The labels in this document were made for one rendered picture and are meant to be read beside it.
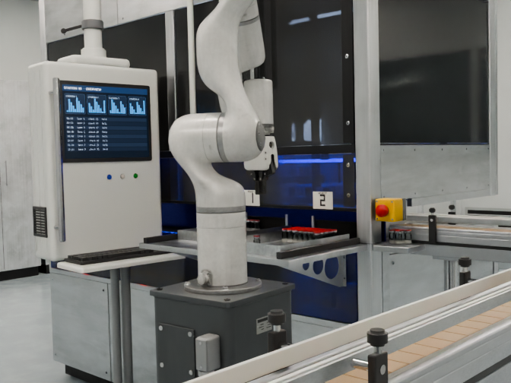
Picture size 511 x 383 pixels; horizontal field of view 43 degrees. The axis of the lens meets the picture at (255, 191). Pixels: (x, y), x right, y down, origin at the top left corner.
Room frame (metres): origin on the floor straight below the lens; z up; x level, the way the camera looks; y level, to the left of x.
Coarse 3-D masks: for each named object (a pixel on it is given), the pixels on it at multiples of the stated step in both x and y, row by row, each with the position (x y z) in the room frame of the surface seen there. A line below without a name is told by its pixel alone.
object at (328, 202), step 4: (316, 192) 2.28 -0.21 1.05; (320, 192) 2.27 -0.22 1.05; (324, 192) 2.26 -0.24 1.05; (328, 192) 2.24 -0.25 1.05; (316, 196) 2.28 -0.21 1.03; (320, 196) 2.27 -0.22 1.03; (328, 196) 2.24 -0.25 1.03; (332, 196) 2.23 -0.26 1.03; (316, 200) 2.28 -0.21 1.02; (328, 200) 2.24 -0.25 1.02; (332, 200) 2.23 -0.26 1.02; (316, 204) 2.28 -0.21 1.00; (328, 204) 2.24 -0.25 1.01; (332, 204) 2.23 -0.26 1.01; (316, 208) 2.28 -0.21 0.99; (320, 208) 2.27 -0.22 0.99; (324, 208) 2.26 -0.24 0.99; (328, 208) 2.24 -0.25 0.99; (332, 208) 2.23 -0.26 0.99
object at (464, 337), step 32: (480, 288) 1.04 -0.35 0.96; (384, 320) 0.83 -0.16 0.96; (416, 320) 0.94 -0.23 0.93; (448, 320) 0.82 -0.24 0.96; (480, 320) 0.94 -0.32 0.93; (288, 352) 0.69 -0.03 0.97; (320, 352) 0.73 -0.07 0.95; (352, 352) 0.67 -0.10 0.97; (384, 352) 0.65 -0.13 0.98; (416, 352) 0.80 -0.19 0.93; (448, 352) 0.78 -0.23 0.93; (480, 352) 0.83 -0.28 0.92
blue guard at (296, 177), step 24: (168, 168) 2.83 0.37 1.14; (216, 168) 2.62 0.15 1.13; (240, 168) 2.53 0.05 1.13; (288, 168) 2.37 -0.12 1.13; (312, 168) 2.29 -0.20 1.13; (336, 168) 2.22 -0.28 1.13; (168, 192) 2.83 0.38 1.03; (192, 192) 2.73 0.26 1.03; (288, 192) 2.37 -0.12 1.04; (312, 192) 2.29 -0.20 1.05; (336, 192) 2.22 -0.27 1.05
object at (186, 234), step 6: (192, 228) 2.44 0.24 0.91; (270, 228) 2.38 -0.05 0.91; (276, 228) 2.40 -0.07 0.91; (282, 228) 2.42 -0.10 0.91; (180, 234) 2.38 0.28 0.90; (186, 234) 2.36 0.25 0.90; (192, 234) 2.34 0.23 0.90; (246, 234) 2.29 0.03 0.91; (252, 234) 2.31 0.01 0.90; (192, 240) 2.34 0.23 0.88
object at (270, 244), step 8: (272, 232) 2.26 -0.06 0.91; (280, 232) 2.29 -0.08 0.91; (248, 240) 2.17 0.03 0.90; (264, 240) 2.23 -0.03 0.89; (272, 240) 2.26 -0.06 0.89; (280, 240) 2.28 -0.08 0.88; (312, 240) 2.01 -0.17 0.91; (320, 240) 2.04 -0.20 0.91; (328, 240) 2.07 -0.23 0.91; (336, 240) 2.10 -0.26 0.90; (248, 248) 1.99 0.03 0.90; (256, 248) 1.97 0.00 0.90; (264, 248) 1.95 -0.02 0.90; (272, 248) 1.92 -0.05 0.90; (280, 248) 1.90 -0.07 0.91; (288, 248) 1.93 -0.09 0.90; (272, 256) 1.92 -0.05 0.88
